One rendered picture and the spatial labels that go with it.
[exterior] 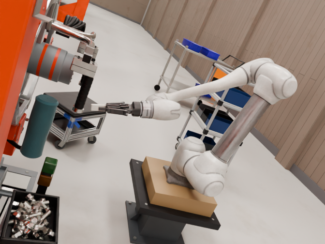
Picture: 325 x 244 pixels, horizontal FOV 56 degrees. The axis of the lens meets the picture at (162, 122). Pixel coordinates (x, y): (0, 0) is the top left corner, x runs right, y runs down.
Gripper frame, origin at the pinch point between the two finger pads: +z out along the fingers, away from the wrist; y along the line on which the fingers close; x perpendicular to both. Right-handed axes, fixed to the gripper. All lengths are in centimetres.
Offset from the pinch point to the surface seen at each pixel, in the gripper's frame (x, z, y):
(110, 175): 78, -17, -56
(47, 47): -27.8, 22.2, 7.3
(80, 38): -33.5, 9.6, 10.5
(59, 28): -36.0, 17.7, 8.5
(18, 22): -45, 23, 67
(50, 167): 1, 18, 50
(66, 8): -9, 23, -355
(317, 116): 68, -301, -164
